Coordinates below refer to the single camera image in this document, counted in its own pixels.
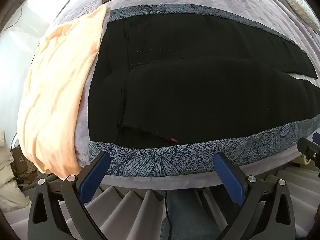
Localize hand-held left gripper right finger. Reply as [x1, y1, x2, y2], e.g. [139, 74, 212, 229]
[213, 151, 297, 240]

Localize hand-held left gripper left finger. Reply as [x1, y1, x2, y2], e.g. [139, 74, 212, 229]
[28, 151, 112, 240]

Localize black pants with patterned trim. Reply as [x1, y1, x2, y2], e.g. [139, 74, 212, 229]
[88, 4, 320, 178]

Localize grey pleated bed skirt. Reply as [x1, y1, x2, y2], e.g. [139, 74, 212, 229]
[5, 164, 320, 240]

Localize person's jeans leg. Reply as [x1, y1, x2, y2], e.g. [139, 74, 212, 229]
[161, 189, 221, 240]

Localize dark box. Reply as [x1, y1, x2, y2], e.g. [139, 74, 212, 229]
[11, 145, 33, 180]

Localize beige cloth bags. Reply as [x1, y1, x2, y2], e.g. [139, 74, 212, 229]
[0, 129, 31, 206]

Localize peach towel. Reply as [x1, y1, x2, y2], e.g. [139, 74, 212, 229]
[17, 5, 108, 180]

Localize white lace pillow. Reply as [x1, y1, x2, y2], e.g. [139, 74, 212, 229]
[283, 0, 320, 32]

